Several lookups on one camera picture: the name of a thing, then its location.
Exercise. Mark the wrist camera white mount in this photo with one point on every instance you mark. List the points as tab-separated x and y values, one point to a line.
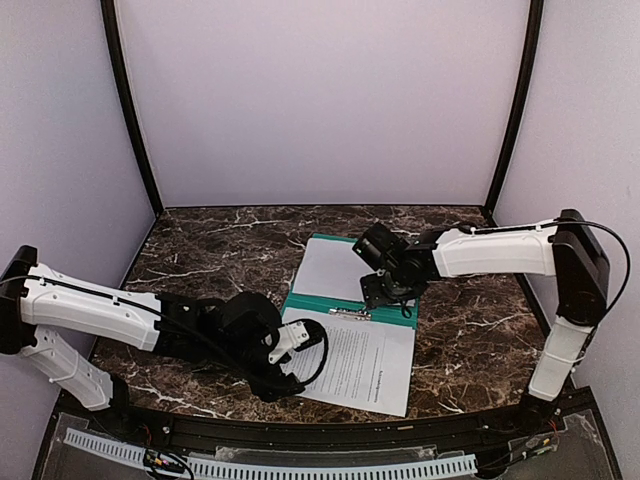
380	248
255	333

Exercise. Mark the left black frame post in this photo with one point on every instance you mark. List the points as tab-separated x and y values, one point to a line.
127	104

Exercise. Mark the green plastic folder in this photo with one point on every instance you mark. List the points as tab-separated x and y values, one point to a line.
386	314

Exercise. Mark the right black frame post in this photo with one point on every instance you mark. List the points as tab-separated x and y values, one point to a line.
521	90

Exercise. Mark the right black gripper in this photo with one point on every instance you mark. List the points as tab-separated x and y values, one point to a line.
376	289

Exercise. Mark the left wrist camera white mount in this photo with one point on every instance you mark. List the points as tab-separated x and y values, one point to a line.
255	333

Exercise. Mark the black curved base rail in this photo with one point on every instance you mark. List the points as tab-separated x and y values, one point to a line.
498	433

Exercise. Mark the white slotted cable duct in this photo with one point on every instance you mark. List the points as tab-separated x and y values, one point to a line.
236	463

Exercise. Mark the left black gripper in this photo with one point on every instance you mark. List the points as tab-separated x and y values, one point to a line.
272	388

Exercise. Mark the metal centre spring clip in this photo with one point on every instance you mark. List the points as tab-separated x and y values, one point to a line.
361	315

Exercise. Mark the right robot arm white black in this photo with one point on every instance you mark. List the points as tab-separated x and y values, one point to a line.
564	248

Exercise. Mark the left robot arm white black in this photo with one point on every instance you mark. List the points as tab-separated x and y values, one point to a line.
36	301

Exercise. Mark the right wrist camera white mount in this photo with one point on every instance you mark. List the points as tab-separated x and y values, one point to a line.
380	248

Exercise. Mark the printed paper sheet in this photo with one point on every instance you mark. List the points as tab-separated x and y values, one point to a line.
368	364

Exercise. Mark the white paper sheet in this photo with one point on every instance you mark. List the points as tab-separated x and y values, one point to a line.
331	269

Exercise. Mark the black frame post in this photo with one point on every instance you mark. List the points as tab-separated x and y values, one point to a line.
127	104
521	90

